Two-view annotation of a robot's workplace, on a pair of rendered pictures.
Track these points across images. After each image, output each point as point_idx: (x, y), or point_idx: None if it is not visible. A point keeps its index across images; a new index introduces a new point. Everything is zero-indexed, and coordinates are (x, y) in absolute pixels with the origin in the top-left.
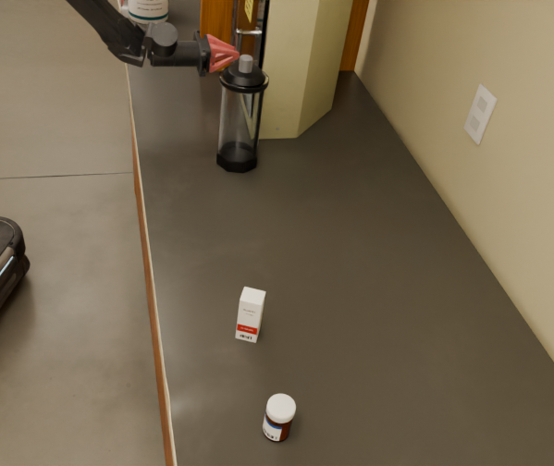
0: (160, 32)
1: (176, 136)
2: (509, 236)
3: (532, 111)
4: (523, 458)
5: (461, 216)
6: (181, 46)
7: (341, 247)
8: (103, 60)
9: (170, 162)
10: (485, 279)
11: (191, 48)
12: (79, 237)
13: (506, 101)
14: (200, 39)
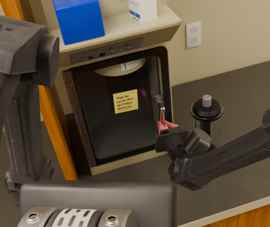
0: (203, 136)
1: (189, 193)
2: (239, 52)
3: (223, 7)
4: None
5: (207, 75)
6: (181, 142)
7: (261, 107)
8: None
9: (224, 189)
10: (254, 68)
11: (179, 138)
12: None
13: (206, 16)
14: (170, 132)
